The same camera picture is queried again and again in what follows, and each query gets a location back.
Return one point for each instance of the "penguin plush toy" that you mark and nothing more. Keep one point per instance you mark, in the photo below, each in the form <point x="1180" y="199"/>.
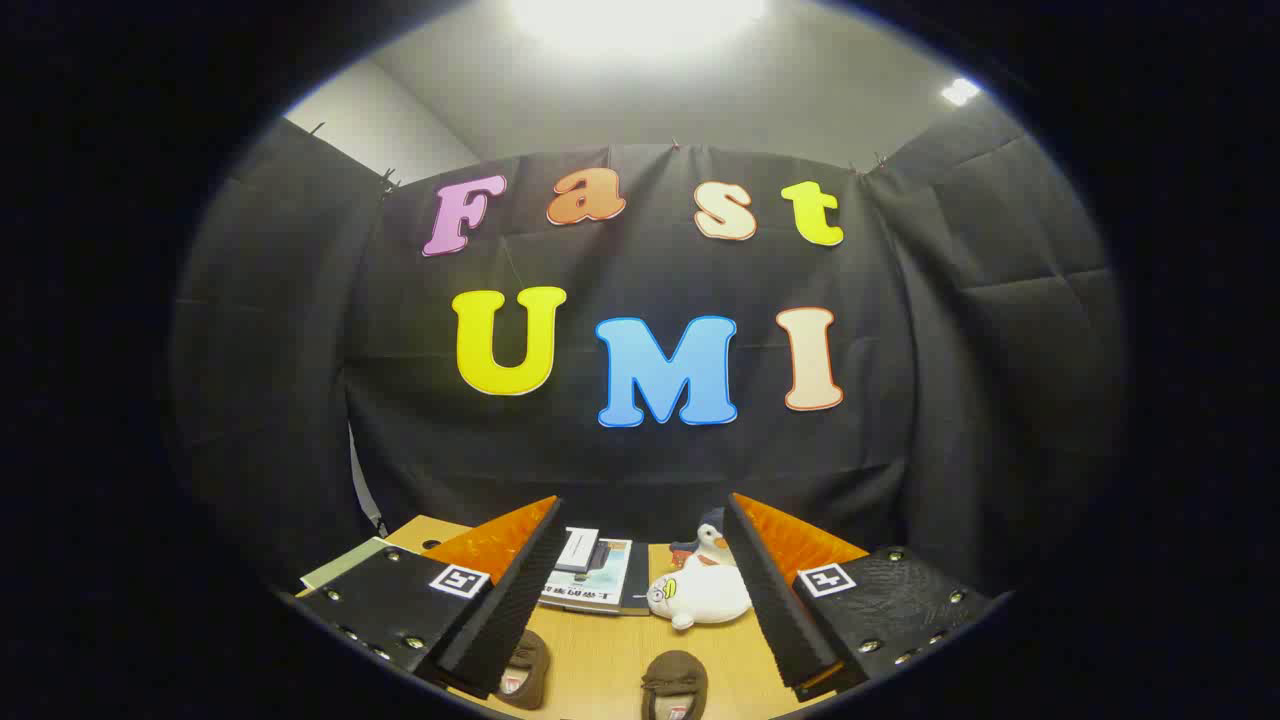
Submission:
<point x="712" y="545"/>

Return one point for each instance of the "white duck plush toy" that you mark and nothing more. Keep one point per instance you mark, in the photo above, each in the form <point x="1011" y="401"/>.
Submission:
<point x="705" y="595"/>

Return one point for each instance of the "brown fuzzy shoe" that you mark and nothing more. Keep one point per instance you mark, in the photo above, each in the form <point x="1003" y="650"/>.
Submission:
<point x="673" y="680"/>
<point x="525" y="675"/>

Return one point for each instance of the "large ceiling light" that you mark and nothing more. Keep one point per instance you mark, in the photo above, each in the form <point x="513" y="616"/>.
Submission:
<point x="640" y="20"/>

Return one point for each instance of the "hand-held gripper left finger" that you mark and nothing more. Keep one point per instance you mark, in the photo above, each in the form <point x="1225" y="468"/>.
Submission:
<point x="515" y="610"/>

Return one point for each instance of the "pale green fabric storage box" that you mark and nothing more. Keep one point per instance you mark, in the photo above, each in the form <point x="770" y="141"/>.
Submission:
<point x="345" y="565"/>

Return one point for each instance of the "small ceiling light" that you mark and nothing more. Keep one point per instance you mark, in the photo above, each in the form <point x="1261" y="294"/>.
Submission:
<point x="960" y="91"/>

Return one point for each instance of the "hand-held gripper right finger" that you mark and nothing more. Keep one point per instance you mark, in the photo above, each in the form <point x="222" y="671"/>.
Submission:
<point x="775" y="610"/>

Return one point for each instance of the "white book with night photo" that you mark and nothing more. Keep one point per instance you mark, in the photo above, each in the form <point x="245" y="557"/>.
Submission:
<point x="577" y="548"/>

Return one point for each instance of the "book with pale blue cover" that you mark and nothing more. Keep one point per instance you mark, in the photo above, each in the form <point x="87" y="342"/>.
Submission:
<point x="595" y="585"/>

